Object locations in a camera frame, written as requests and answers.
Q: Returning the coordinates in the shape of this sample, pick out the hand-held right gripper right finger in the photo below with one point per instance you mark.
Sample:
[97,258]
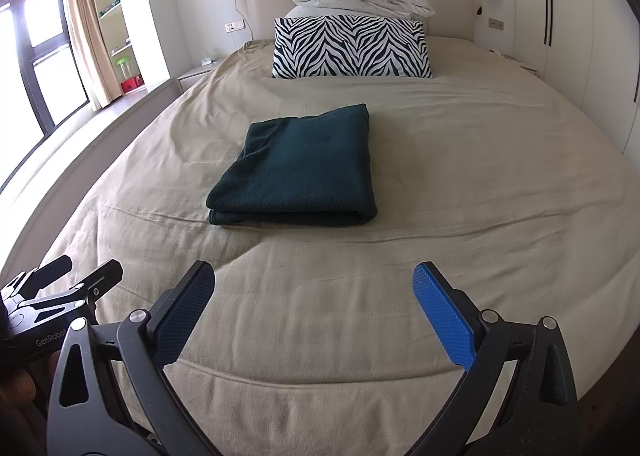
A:
[445,321]

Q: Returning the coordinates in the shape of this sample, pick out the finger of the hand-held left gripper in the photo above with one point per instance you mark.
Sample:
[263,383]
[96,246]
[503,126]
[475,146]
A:
[50,268]
[102,277]

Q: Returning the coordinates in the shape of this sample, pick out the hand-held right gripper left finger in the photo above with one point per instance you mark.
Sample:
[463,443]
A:
[185,316]

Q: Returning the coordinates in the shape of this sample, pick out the dark green knit sweater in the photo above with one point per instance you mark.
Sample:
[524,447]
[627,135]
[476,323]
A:
[300,165]

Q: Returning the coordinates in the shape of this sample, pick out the person's left hand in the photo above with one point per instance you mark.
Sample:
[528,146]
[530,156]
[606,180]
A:
[20,388]

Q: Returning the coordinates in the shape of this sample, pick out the beige bed sheet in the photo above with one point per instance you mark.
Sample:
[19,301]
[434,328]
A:
[350,296]

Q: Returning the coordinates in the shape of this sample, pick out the white window ledge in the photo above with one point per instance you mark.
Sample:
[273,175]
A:
[100,135]

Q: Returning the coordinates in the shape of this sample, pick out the red box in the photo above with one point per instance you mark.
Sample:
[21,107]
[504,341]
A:
[131,84]

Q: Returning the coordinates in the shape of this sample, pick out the black framed window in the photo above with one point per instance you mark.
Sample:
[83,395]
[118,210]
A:
[40,60]

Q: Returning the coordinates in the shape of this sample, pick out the green lidded jar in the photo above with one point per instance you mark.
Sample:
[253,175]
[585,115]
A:
[124,68]

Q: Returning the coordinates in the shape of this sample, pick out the white nightstand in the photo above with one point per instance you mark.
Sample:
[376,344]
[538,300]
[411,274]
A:
[522,64]
[192,78]

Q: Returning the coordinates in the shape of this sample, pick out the beige curtain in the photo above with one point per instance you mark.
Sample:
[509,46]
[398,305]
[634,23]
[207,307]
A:
[90,35]

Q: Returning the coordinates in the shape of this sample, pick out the tissue box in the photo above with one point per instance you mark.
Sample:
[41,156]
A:
[206,60]

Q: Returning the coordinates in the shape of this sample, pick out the zebra print pillow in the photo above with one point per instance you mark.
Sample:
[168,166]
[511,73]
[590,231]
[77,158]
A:
[350,48]

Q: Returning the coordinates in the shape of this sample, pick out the white wardrobe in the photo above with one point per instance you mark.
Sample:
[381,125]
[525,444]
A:
[590,35]

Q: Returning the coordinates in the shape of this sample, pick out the beige padded headboard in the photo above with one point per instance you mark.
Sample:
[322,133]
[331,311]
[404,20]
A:
[265,0]

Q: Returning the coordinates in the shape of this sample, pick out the white wall socket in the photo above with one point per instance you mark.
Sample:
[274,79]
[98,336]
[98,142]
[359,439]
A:
[496,24]
[235,26]

